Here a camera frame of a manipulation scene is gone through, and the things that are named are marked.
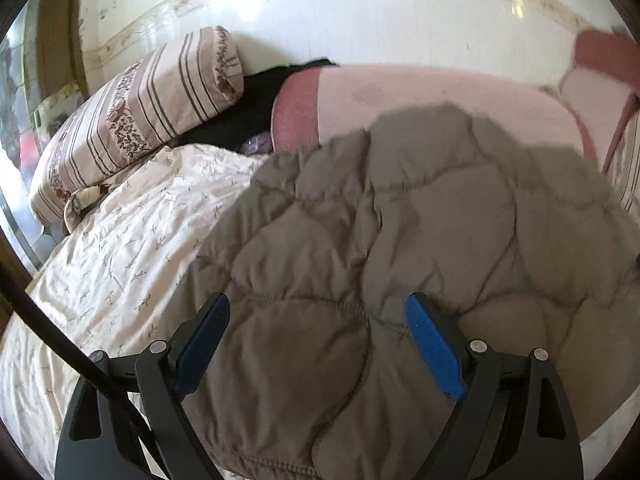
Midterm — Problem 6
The pink bed sheet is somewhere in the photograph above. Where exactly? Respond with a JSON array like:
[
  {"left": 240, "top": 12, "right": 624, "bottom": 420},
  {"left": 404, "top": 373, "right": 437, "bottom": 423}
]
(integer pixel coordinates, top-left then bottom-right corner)
[{"left": 271, "top": 64, "right": 598, "bottom": 166}]

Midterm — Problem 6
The black cloth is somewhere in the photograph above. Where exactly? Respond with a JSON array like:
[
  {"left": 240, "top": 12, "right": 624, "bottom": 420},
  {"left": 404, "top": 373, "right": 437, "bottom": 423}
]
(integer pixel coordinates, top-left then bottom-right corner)
[{"left": 172, "top": 58, "right": 341, "bottom": 153}]

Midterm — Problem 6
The small leaf-print pillow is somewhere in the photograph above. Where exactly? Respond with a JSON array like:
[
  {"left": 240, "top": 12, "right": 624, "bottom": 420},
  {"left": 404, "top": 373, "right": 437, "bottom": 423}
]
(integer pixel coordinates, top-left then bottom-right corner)
[{"left": 62, "top": 185, "right": 113, "bottom": 231}]

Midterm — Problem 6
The grey-brown quilted jacket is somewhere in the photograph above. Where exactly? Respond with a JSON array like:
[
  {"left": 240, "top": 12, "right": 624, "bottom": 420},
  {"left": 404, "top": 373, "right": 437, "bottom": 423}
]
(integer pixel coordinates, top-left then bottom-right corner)
[{"left": 177, "top": 101, "right": 640, "bottom": 480}]

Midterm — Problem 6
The glass window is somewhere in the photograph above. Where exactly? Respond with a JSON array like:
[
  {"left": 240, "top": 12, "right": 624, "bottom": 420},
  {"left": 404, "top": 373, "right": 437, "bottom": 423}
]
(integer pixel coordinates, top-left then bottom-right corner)
[{"left": 0, "top": 10, "right": 51, "bottom": 271}]

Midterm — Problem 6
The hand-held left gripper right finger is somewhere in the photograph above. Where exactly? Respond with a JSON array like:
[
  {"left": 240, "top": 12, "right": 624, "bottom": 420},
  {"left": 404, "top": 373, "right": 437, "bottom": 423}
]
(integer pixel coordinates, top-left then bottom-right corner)
[{"left": 404, "top": 291, "right": 583, "bottom": 480}]

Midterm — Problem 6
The black cable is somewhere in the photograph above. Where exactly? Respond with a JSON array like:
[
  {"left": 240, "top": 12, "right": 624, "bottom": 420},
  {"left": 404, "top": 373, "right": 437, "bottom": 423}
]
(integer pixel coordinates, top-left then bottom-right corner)
[{"left": 0, "top": 265, "right": 163, "bottom": 480}]

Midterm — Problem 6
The brown wooden panel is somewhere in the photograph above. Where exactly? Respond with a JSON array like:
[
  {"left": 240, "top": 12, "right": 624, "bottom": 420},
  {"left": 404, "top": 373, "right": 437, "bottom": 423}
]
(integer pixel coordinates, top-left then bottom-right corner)
[{"left": 37, "top": 0, "right": 88, "bottom": 96}]

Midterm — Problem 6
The white leaf-print quilt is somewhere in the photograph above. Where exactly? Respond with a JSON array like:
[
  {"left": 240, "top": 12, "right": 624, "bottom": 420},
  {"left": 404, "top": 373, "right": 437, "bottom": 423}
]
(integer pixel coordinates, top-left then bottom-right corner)
[{"left": 0, "top": 142, "right": 273, "bottom": 480}]

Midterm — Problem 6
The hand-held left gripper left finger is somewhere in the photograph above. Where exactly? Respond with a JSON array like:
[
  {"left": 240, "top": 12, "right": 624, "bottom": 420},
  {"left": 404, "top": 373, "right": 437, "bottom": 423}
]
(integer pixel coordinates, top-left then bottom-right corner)
[{"left": 55, "top": 292, "right": 232, "bottom": 480}]

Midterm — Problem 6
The pink-red chair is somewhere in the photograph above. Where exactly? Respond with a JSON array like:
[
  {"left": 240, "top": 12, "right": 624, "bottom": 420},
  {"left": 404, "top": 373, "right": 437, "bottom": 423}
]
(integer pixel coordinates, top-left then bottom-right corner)
[{"left": 557, "top": 30, "right": 640, "bottom": 176}]

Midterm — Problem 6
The purple cloth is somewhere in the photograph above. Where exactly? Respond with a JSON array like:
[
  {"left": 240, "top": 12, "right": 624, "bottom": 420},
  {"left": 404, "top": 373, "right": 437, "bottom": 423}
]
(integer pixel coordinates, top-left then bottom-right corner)
[{"left": 240, "top": 130, "right": 275, "bottom": 156}]

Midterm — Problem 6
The striped floral pillow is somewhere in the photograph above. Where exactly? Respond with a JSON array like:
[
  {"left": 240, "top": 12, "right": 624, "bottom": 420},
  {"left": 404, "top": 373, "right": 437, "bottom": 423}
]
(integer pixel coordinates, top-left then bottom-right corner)
[{"left": 29, "top": 26, "right": 246, "bottom": 226}]

